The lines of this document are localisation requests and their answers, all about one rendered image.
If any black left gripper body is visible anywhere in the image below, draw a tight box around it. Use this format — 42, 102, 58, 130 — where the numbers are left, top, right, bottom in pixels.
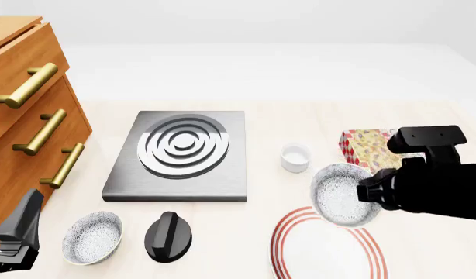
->
0, 236, 40, 274

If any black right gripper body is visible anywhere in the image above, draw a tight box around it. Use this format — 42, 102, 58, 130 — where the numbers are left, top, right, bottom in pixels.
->
379, 168, 410, 212

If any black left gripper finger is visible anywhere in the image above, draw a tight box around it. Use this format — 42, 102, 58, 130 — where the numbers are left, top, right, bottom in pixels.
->
12, 188, 46, 251
0, 215, 26, 242

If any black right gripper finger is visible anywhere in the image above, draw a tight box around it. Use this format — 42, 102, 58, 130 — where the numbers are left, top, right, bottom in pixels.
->
357, 167, 398, 188
355, 184, 384, 202

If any patterned black white bowl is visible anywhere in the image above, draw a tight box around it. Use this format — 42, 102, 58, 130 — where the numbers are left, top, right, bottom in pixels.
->
61, 210, 124, 267
310, 162, 383, 229

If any flat black plate on stalk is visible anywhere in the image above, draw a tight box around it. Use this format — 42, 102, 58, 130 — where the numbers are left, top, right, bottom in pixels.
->
386, 125, 468, 167

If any white plate with red rings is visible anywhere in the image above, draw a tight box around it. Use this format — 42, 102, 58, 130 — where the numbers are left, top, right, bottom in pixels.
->
269, 205, 390, 279

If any small white ramekin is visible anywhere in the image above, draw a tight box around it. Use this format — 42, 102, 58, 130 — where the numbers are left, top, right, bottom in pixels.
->
280, 142, 312, 174

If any flat black stove plate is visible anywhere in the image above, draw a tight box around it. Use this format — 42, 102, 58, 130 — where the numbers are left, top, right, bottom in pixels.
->
102, 109, 248, 202

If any printed food box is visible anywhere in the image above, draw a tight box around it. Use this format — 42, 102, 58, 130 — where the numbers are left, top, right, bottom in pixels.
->
337, 128, 404, 177

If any round black stove knob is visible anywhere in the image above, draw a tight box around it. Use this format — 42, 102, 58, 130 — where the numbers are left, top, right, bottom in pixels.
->
143, 211, 194, 264

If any large wooden drawer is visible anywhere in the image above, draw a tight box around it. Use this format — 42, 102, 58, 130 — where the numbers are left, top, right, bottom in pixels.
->
0, 22, 71, 148

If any wooden drawer cabinet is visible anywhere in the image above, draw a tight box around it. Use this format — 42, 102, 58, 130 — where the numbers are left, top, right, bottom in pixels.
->
0, 15, 94, 248

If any long brass drawer handle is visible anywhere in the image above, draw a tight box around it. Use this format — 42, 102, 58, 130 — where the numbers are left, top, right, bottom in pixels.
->
0, 62, 59, 110

